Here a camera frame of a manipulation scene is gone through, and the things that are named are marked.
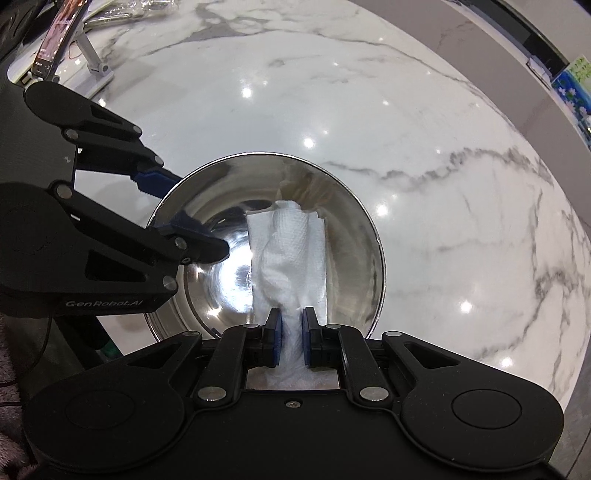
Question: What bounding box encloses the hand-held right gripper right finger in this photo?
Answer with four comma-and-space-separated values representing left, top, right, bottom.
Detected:
302, 307, 468, 403

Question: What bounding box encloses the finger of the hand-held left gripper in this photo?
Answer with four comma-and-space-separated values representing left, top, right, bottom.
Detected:
50, 181, 230, 297
24, 84, 184, 198

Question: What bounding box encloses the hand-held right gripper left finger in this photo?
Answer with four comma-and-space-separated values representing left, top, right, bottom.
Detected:
124, 307, 284, 408

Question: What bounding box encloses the stainless steel bowl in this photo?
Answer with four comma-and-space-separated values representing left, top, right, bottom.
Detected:
142, 151, 386, 343

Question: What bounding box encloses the white paper towel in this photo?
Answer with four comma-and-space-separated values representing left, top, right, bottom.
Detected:
245, 199, 341, 391

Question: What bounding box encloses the black smartphone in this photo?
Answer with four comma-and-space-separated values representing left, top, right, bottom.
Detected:
31, 0, 89, 79

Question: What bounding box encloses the clear crinkled plastic bag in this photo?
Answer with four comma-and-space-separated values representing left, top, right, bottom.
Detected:
85, 0, 183, 29

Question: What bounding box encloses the grey fleece clothing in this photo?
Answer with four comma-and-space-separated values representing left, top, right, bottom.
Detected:
0, 316, 49, 480

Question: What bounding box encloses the long white tv cabinet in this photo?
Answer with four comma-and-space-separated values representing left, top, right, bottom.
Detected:
436, 0, 591, 232

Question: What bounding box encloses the blue lotus painting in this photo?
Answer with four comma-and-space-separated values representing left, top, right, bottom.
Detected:
551, 55, 591, 149

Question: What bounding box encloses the black television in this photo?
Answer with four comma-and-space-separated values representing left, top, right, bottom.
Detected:
489, 0, 573, 70

